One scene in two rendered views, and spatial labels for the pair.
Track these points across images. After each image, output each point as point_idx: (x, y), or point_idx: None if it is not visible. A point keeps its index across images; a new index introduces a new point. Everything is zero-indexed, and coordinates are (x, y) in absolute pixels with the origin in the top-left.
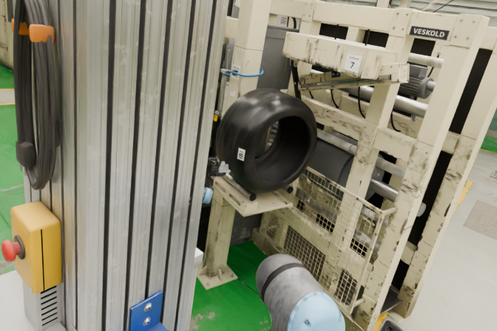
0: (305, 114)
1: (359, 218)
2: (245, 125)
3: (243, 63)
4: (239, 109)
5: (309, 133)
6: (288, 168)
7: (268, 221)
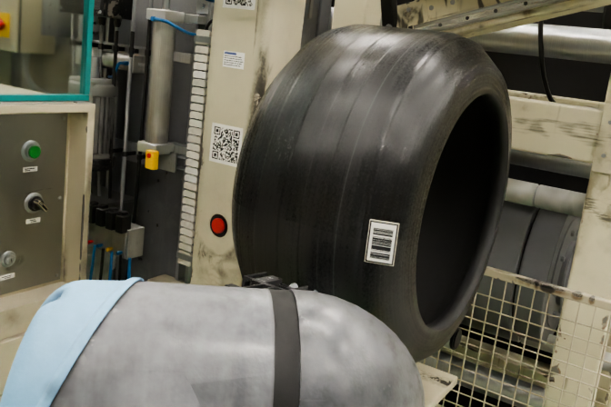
0: (504, 92)
1: (527, 372)
2: (378, 132)
3: None
4: (328, 86)
5: (498, 153)
6: (425, 274)
7: None
